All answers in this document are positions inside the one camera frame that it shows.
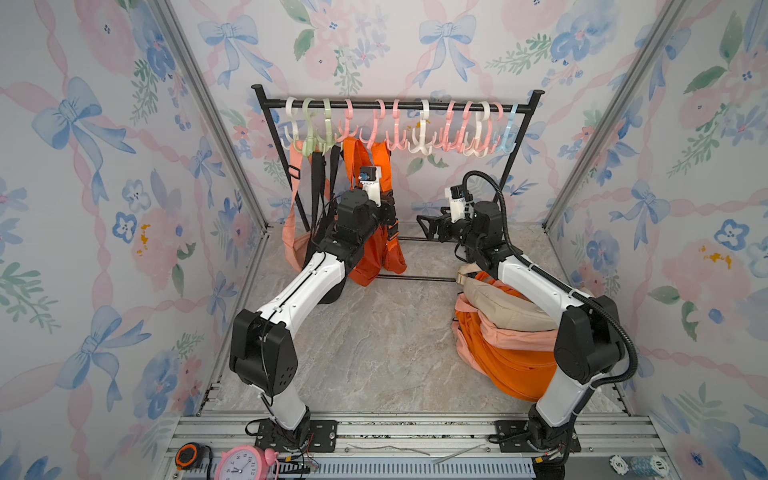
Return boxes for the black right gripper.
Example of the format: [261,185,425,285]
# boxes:
[419,205,484,254]

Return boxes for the orange crossbody bag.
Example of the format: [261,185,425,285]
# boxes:
[478,368,554,402]
[343,138,407,287]

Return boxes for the beige crossbody bag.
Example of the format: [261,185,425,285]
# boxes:
[457,264,557,332]

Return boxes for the pink crossbody bag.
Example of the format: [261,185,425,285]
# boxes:
[452,294,557,377]
[282,146,310,272]

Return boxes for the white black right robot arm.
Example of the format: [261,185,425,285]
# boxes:
[417,201,639,452]

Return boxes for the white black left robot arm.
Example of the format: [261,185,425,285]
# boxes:
[229,189,395,447]

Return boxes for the black crossbody bag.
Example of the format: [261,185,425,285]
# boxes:
[302,146,348,306]

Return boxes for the light blue hook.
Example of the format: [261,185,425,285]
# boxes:
[496,103,519,153]

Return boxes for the white hook leftmost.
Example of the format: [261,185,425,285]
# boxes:
[282,96,301,151]

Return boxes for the black clothes rack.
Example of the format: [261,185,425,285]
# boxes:
[251,83,546,283]

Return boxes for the pink alarm clock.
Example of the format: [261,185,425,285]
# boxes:
[214,445,280,480]

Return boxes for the orange black tape measure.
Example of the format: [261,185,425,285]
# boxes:
[174,442,213,471]

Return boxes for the white poker chips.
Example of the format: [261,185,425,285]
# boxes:
[609,455,670,478]

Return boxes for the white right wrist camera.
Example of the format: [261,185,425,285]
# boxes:
[445,185,473,223]

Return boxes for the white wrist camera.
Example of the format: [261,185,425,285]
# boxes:
[359,166,382,206]
[445,185,473,223]

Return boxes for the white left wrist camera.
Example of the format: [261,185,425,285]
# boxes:
[359,166,382,206]

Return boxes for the black corrugated cable conduit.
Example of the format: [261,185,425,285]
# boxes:
[460,170,639,388]

